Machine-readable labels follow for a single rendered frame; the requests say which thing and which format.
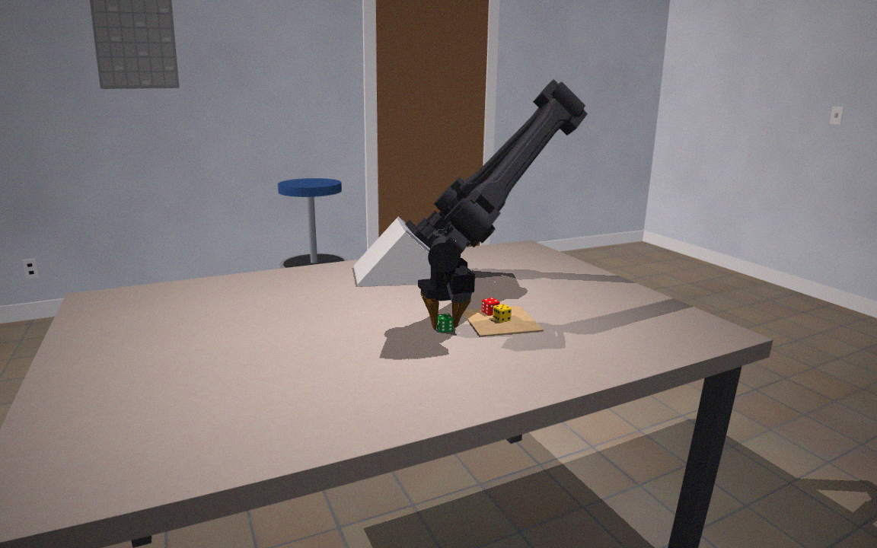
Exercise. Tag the red dice with white pips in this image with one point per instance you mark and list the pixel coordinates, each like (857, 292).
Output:
(487, 305)

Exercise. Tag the yellow dice with black pips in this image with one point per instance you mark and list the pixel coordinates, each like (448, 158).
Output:
(502, 313)

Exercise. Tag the green dice with white pips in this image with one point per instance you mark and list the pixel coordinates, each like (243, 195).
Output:
(445, 323)

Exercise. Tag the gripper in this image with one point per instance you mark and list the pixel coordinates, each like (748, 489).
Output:
(432, 297)

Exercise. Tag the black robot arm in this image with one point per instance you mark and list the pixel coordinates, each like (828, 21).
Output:
(466, 222)

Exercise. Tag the tan mat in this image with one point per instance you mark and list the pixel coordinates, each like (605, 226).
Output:
(485, 325)

